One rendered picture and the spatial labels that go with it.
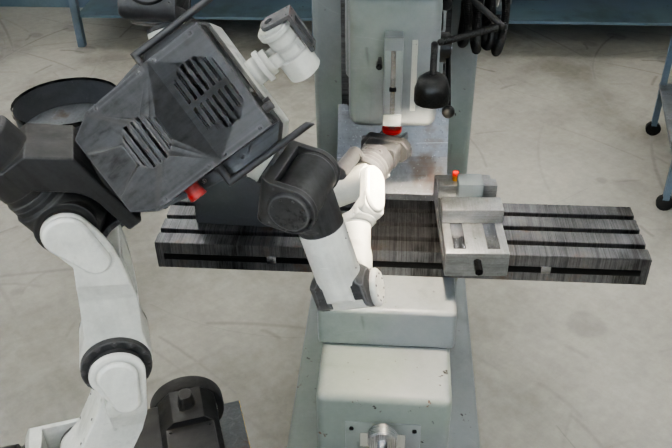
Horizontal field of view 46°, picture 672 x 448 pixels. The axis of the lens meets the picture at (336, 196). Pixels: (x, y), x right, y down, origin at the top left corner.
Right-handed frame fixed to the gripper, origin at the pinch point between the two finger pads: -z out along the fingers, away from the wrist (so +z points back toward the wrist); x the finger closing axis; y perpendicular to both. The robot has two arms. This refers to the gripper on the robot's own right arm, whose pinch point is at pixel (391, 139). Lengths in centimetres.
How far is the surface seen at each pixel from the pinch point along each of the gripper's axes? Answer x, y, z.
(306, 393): 28, 104, -3
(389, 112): -3.5, -13.8, 12.4
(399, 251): -6.4, 25.6, 9.8
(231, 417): 36, 84, 30
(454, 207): -17.5, 14.4, 2.0
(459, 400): -20, 103, -20
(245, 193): 33.7, 15.2, 14.8
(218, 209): 41.0, 20.8, 16.8
